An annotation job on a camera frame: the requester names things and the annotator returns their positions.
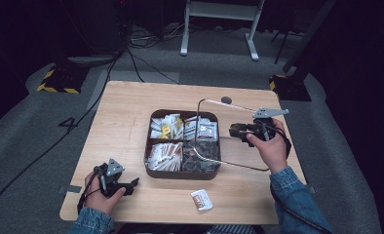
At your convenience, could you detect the white metal stand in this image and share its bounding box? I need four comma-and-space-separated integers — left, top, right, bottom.
178, 0, 267, 62

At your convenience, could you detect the clear box lid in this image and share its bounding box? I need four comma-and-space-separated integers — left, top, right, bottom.
193, 97, 273, 173

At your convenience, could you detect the hand-held gripper cable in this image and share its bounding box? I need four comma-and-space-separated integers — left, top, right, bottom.
257, 119, 334, 234
76, 165, 107, 215

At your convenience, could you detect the person's right hand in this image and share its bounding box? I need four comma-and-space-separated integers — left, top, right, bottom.
246, 118, 289, 176

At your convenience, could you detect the long black floor cable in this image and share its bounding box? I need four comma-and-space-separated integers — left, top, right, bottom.
0, 48, 125, 219

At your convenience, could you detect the person's striped clothing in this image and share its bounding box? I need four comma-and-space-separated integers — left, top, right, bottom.
205, 223, 258, 234

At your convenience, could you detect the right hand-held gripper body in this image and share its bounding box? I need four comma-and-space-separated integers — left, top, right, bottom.
250, 107, 290, 143

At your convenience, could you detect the thin black floor cable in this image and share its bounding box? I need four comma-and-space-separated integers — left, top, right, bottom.
126, 47, 180, 85

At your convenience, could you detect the right hand-held gripper cable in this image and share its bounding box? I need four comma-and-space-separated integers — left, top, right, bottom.
257, 119, 334, 234

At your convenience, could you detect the black slanted pole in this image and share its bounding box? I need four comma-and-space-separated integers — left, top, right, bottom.
282, 0, 338, 74

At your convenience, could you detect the pile of dark packets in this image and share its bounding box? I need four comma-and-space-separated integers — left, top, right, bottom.
181, 139, 220, 174

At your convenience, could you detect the bundle of floor cables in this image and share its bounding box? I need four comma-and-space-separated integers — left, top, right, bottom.
127, 21, 194, 51

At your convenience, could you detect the black yellow striped base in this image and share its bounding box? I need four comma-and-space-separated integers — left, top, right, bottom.
268, 74, 313, 102
36, 63, 91, 96

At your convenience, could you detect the pile of white brown sachets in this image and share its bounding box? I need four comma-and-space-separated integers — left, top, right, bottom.
146, 141, 184, 173

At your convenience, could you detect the left hand-held gripper cable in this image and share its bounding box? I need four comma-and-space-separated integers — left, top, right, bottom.
76, 165, 107, 215

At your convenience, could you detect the brown compartment box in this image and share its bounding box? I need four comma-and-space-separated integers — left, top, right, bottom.
143, 108, 222, 181

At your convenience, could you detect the person's left hand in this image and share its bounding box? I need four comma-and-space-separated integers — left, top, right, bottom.
83, 170, 127, 215

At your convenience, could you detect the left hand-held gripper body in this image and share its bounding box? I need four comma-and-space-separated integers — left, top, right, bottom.
95, 157, 132, 199

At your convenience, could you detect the pile of white silver packets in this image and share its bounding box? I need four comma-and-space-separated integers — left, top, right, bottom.
182, 115, 219, 143

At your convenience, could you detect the pile of white yellow packets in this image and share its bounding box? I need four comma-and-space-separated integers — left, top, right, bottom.
149, 113, 184, 140

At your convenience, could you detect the single white brown packet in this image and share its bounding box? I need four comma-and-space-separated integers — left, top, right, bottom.
190, 188, 214, 212

